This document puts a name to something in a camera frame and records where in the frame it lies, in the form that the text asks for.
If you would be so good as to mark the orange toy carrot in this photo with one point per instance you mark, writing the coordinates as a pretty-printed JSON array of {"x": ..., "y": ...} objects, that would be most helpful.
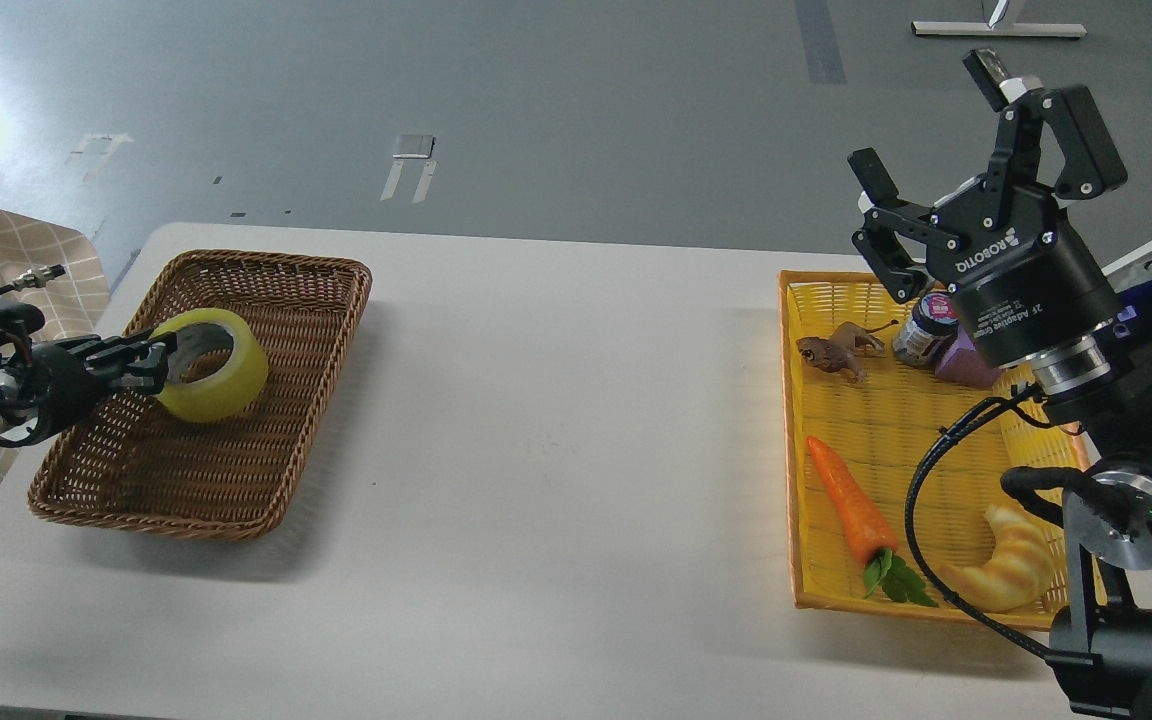
[{"x": 867, "y": 533}]

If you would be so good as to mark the toy croissant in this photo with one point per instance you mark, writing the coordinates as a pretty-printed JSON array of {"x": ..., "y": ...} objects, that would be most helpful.
[{"x": 1019, "y": 570}]

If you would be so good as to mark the yellow tape roll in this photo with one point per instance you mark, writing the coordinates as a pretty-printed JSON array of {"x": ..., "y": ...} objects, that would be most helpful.
[{"x": 227, "y": 390}]

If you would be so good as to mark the brown wicker basket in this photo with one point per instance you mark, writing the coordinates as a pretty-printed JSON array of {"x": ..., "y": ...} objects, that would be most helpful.
[{"x": 220, "y": 452}]

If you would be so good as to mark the beige checkered cloth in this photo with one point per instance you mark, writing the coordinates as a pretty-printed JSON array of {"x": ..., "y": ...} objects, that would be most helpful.
[{"x": 75, "y": 303}]

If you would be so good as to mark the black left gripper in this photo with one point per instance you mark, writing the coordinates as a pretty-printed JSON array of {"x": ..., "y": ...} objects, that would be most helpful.
[{"x": 71, "y": 377}]

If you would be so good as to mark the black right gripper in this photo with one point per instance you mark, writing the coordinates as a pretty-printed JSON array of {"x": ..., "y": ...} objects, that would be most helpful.
[{"x": 1022, "y": 280}]

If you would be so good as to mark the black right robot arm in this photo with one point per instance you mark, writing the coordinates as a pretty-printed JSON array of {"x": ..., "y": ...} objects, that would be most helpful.
[{"x": 1100, "y": 646}]

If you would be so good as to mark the white metal stand base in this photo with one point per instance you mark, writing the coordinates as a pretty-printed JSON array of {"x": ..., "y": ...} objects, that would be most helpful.
[{"x": 1001, "y": 21}]

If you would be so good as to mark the small dark jar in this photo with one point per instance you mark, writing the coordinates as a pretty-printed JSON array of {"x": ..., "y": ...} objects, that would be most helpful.
[{"x": 931, "y": 325}]

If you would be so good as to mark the yellow plastic basket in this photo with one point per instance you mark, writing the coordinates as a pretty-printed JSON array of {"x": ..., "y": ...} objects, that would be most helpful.
[{"x": 882, "y": 428}]

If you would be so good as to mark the brown toy lion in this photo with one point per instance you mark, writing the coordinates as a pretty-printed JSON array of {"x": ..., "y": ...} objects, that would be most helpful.
[{"x": 841, "y": 352}]

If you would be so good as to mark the purple foam cube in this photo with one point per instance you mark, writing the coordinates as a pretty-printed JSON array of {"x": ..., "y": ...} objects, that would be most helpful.
[{"x": 961, "y": 363}]

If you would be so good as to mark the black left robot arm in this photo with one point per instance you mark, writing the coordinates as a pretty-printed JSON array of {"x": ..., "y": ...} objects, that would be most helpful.
[{"x": 18, "y": 321}]

